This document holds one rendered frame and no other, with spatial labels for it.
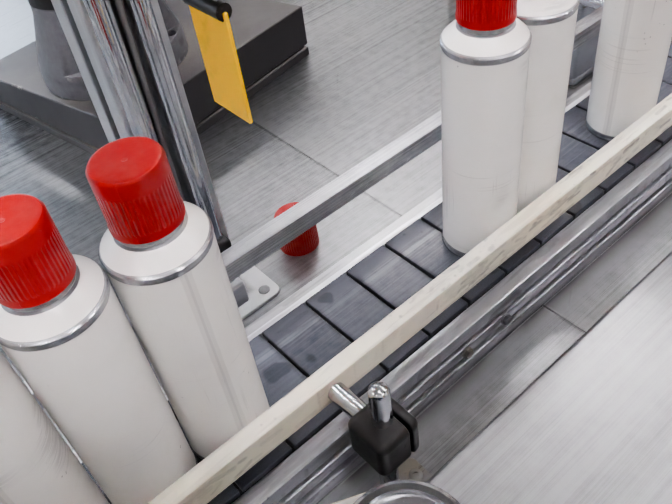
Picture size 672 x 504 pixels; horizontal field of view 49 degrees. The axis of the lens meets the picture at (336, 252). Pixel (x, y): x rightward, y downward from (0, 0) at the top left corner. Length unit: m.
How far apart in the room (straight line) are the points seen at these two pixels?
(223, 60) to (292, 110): 0.44
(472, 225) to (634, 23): 0.19
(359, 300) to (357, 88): 0.35
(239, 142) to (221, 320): 0.41
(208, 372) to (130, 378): 0.04
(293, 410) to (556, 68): 0.26
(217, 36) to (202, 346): 0.14
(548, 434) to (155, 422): 0.22
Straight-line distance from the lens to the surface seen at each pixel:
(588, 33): 0.63
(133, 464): 0.39
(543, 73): 0.48
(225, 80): 0.35
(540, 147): 0.52
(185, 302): 0.33
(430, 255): 0.53
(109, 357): 0.33
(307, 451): 0.44
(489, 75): 0.43
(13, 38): 1.08
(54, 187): 0.77
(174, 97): 0.41
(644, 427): 0.46
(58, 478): 0.38
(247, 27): 0.82
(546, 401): 0.46
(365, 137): 0.73
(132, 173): 0.30
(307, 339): 0.49
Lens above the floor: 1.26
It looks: 45 degrees down
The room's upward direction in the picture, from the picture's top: 9 degrees counter-clockwise
